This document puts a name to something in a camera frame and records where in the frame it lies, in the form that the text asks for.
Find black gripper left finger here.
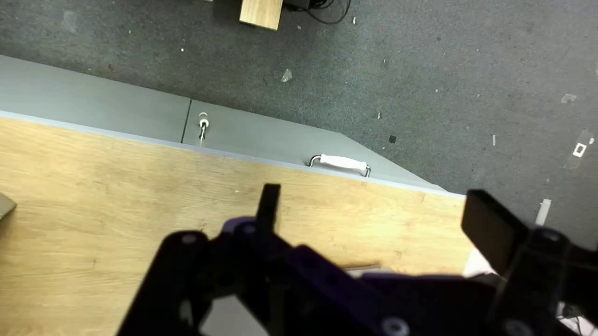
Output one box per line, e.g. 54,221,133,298
118,184,325,336

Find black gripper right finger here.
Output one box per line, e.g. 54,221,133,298
462,189,598,336

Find silver desk drawer lock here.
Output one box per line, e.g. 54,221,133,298
196,111,213,147

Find wood-top grey drawer desk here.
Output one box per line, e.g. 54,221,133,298
0,53,484,336

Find white tape scrap strip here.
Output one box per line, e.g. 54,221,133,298
534,199,553,229

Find light wooden board piece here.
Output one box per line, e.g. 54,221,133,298
237,0,284,33

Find white desk drawer handle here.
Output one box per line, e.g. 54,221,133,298
306,154,374,180

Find black floor cable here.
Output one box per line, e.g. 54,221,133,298
284,0,355,29

